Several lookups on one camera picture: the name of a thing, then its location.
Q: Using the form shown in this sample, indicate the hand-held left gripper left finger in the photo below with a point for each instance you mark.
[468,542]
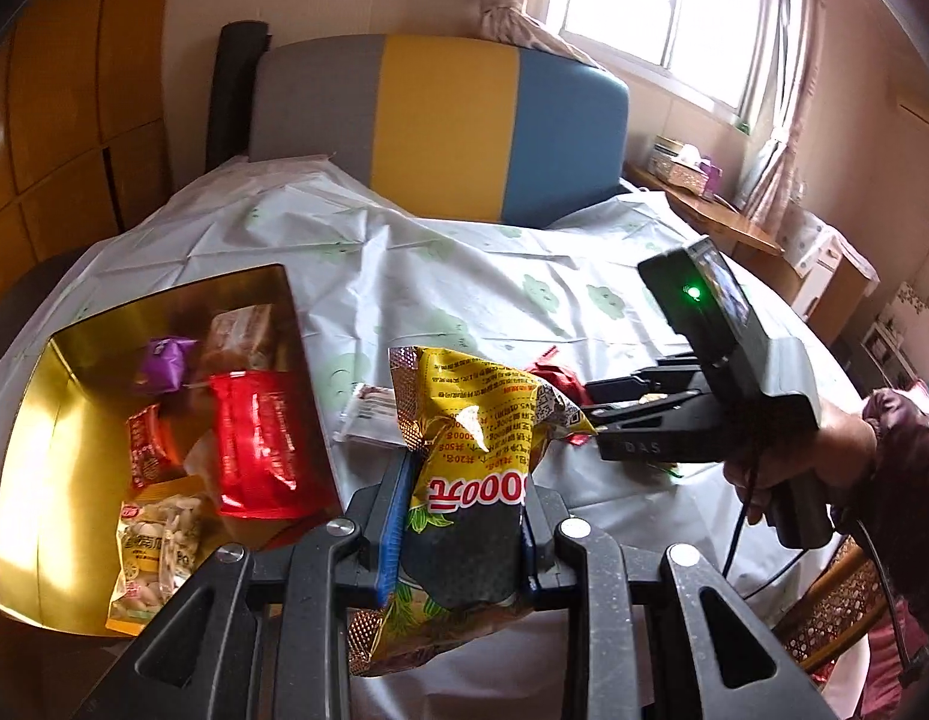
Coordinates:
[393,532]

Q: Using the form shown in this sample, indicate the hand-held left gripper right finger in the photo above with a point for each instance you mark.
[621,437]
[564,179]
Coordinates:
[530,540]

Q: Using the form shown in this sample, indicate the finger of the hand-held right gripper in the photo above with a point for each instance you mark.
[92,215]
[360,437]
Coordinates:
[652,379]
[652,409]

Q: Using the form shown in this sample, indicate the yellow and black snack bag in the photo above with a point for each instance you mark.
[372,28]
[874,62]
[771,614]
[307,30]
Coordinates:
[464,525]

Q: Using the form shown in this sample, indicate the dark red snack wrapper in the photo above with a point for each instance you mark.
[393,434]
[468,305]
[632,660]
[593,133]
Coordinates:
[566,382]

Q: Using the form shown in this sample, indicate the large red snack packet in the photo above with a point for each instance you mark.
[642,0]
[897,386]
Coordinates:
[262,442]

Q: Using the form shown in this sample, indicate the purple snack packet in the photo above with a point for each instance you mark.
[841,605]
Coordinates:
[168,364]

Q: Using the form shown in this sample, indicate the red and gold box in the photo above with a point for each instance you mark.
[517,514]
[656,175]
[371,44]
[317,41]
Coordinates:
[52,465]

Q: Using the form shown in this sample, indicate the person's right forearm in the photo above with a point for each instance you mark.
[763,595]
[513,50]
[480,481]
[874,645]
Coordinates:
[907,450]

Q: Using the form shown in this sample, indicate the person's right hand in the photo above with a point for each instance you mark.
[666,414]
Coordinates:
[839,450]

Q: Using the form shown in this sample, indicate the white and brown snack packet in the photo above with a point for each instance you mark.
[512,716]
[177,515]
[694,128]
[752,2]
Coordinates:
[367,412]

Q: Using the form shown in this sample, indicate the white cabinet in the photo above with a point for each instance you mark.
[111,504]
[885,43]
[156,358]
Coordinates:
[832,277]

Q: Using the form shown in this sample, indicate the wooden side table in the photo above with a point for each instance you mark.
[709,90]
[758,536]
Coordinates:
[723,221]

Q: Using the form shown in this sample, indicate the tissue box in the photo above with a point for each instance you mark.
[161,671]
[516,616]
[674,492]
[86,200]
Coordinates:
[686,169]

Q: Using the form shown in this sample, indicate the white tablecloth with green prints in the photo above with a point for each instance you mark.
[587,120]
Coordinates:
[449,292]

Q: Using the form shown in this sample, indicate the wicker chair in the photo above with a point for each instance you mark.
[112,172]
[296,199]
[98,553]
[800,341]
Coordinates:
[832,607]

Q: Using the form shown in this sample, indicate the bag of white nuts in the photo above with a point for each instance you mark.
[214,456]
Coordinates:
[153,547]

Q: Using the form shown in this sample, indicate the pink curtain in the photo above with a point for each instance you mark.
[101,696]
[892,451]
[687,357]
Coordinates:
[791,90]
[517,0]

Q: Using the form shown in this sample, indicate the grey yellow blue chair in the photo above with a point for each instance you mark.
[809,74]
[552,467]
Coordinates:
[434,127]

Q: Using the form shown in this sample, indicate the window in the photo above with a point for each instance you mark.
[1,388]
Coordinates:
[659,7]

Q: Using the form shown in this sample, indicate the wooden wardrobe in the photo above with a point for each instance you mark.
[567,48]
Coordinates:
[67,90]

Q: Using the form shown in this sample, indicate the black chair post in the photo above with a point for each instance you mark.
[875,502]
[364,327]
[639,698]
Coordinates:
[236,90]

